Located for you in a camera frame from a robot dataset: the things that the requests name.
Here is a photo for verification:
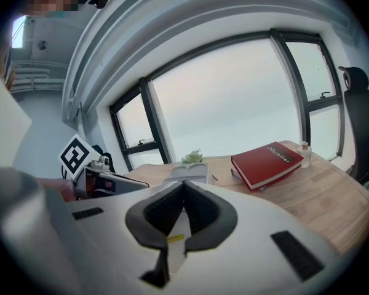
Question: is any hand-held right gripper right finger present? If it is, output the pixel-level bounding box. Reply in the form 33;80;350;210
168;179;339;295

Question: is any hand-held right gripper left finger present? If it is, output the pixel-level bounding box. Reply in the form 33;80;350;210
63;179;186;295

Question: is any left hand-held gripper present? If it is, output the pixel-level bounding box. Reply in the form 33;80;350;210
58;133;151;200

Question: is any person's left forearm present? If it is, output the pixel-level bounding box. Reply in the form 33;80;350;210
33;176;78;203

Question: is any dark cover book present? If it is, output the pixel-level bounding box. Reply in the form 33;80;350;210
231;161;303;194

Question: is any black framed casement window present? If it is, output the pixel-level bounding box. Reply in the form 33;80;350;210
269;28;347;163
109;77;173;172

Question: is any red book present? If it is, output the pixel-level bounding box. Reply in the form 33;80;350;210
231;140;305;193

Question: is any white artificial flower bouquet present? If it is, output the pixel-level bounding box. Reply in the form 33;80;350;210
180;148;204;166

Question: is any small glass bottle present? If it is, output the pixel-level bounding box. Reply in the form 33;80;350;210
299;140;314;170

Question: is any large window pane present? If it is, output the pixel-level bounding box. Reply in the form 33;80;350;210
139;28;311;166

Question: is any black mesh office chair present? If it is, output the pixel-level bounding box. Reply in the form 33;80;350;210
338;66;369;203

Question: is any small white gripper camera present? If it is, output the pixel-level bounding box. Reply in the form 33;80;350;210
89;155;111;173

